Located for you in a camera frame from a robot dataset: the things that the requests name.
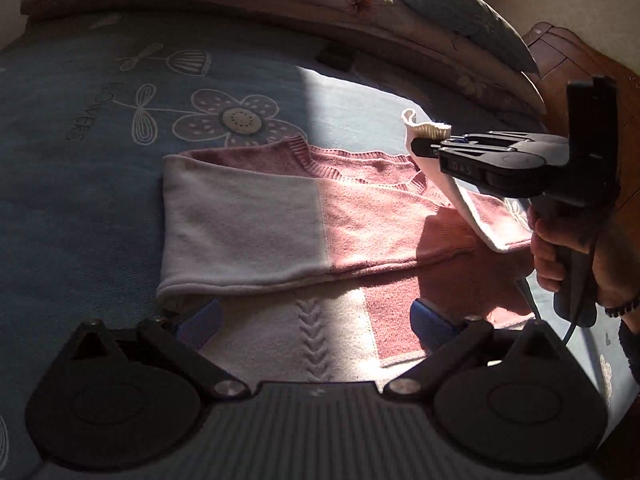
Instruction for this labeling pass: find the small dark flat object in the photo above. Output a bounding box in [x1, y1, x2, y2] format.
[317, 45, 353, 71]

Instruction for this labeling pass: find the grey-green pillow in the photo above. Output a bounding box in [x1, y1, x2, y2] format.
[350, 0, 538, 76]

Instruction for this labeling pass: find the folded floral quilt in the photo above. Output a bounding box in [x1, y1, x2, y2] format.
[20, 0, 546, 116]

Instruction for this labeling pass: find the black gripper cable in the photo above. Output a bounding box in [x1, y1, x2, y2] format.
[515, 275, 583, 348]

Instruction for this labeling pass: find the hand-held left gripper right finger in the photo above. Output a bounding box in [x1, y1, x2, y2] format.
[384, 299, 577, 404]

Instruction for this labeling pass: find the black beaded bracelet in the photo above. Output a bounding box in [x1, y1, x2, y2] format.
[604, 296, 640, 318]

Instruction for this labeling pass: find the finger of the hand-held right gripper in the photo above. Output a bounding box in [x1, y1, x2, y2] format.
[450, 131, 539, 154]
[411, 138, 494, 184]

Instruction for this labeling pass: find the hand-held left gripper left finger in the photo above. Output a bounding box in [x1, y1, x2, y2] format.
[70, 299, 251, 403]

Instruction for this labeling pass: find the pink and white knit sweater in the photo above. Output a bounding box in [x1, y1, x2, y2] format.
[156, 108, 541, 368]

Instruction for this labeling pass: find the person's right hand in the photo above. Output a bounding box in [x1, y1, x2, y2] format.
[527, 204, 640, 309]

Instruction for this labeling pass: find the wooden headboard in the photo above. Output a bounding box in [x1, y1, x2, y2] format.
[520, 22, 640, 211]

